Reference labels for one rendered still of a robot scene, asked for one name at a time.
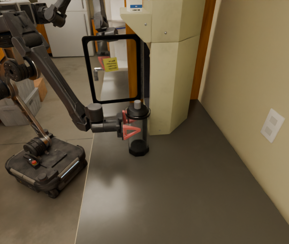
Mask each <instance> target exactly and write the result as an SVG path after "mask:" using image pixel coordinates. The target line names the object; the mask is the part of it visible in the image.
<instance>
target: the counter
mask: <svg viewBox="0 0 289 244"><path fill-rule="evenodd" d="M132 104H134V103H130V102H120V103H110V104H102V109H103V116H104V119H116V113H119V112H121V111H122V110H124V111H125V109H126V108H127V107H128V106H130V105H132ZM128 144H129V141H128V139H126V140H122V137H117V132H102V133H94V136H93V142H92V147H91V153H90V158H89V164H88V169H87V175H86V181H85V186H84V192H83V197H82V203H81V209H80V216H79V221H78V227H77V233H76V238H75V244H289V225H288V223H287V222H286V221H285V219H284V218H283V216H282V215H281V213H280V212H279V211H278V210H277V208H276V207H275V205H274V204H273V203H272V201H271V200H270V199H269V197H268V196H267V194H266V193H265V192H264V190H263V189H262V187H261V186H260V185H259V183H258V182H257V180H256V179H255V178H254V176H253V175H252V173H251V172H250V171H249V169H248V168H247V166H246V165H245V164H244V162H243V161H242V160H241V158H240V157H239V156H238V154H237V153H236V151H235V150H234V149H233V147H232V146H231V145H230V143H229V142H228V140H227V139H226V138H225V136H224V135H223V133H222V132H221V130H220V129H219V128H218V126H217V125H216V124H215V122H214V121H213V119H212V118H211V117H210V115H209V114H208V113H207V111H206V110H205V109H204V107H203V106H202V104H201V103H200V102H199V100H198V99H191V100H190V103H189V109H188V116H187V119H186V120H185V121H183V122H182V123H181V124H180V125H179V126H178V127H177V128H176V129H175V130H174V131H172V132H171V133H170V134H165V135H149V133H148V145H149V152H148V153H147V154H146V155H145V156H137V157H135V156H133V155H132V154H130V153H129V148H128Z"/></svg>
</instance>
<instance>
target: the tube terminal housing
mask: <svg viewBox="0 0 289 244"><path fill-rule="evenodd" d="M205 2H206V0H149V1H148V0H143V8H144V9H146V10H147V11H148V12H150V13H151V14H152V25H151V42H150V43H146V44H147V46H148V48H149V50H150V97H149V108H150V110H151V113H150V116H149V120H148V131H149V135H165V134H170V133H171V132H172V131H174V130H175V129H176V128H177V127H178V126H179V125H180V124H181V123H182V122H183V121H185V120H186V119H187V116H188V109H189V103H190V97H191V91H192V84H193V76H194V70H195V64H196V58H197V52H198V45H199V39H200V32H201V27H202V20H203V14H204V8H205Z"/></svg>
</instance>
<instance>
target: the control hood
mask: <svg viewBox="0 0 289 244"><path fill-rule="evenodd" d="M120 16H121V18H122V19H123V20H124V22H125V23H126V24H127V25H128V26H129V27H130V28H131V29H132V30H133V31H134V32H135V33H136V34H137V35H138V36H139V37H140V38H141V39H142V40H143V41H144V42H145V43H150V42H151V25H152V14H151V13H150V12H148V11H147V10H146V9H144V8H143V11H142V12H128V11H127V8H126V7H120Z"/></svg>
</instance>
